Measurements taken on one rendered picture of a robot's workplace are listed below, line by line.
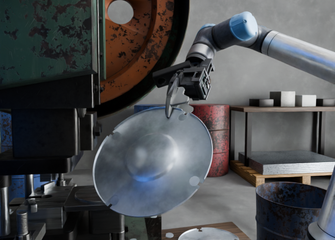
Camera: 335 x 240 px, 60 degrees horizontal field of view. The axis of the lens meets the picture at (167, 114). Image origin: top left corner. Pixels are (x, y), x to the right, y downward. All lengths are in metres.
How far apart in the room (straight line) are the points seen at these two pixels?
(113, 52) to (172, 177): 0.58
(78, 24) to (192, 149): 0.35
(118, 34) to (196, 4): 3.27
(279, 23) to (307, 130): 1.65
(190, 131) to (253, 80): 3.76
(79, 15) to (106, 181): 0.37
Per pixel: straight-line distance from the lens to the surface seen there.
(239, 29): 0.84
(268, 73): 4.53
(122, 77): 1.03
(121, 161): 0.71
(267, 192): 1.92
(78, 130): 0.65
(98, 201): 0.68
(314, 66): 0.88
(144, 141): 0.70
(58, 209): 0.68
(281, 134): 4.67
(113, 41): 1.08
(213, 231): 1.54
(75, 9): 0.53
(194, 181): 0.62
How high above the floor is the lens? 1.02
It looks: 4 degrees down
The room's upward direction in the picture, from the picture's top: straight up
